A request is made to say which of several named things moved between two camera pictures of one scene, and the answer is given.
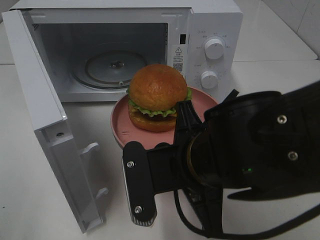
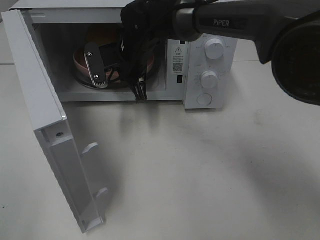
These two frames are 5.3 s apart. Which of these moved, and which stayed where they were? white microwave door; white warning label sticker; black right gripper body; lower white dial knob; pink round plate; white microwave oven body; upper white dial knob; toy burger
Moved: toy burger; pink round plate; black right gripper body
Stayed: white microwave door; white microwave oven body; lower white dial knob; white warning label sticker; upper white dial knob
